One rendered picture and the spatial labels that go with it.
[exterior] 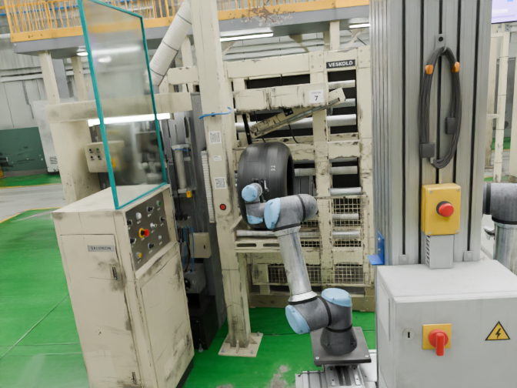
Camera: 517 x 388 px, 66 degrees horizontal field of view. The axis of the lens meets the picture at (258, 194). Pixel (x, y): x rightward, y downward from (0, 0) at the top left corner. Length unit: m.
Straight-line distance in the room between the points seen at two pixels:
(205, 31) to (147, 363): 1.87
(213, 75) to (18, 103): 11.63
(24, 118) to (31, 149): 0.93
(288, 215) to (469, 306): 0.75
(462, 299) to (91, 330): 1.87
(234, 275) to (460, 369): 1.83
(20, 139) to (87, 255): 11.78
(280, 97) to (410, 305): 1.87
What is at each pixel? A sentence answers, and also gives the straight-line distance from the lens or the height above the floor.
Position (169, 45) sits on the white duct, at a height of 2.11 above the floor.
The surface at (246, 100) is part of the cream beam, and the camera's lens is 2.72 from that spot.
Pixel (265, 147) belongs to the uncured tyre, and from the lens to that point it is 2.44.
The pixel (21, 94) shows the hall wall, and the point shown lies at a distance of 13.78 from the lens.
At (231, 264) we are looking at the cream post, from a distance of 2.73.
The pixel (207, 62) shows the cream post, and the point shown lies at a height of 1.95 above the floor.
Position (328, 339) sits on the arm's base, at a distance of 1.75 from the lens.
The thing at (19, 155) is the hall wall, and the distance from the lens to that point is 13.99.
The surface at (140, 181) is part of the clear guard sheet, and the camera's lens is 2.23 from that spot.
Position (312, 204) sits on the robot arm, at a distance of 1.64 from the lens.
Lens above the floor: 1.74
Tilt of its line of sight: 14 degrees down
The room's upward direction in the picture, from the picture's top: 5 degrees counter-clockwise
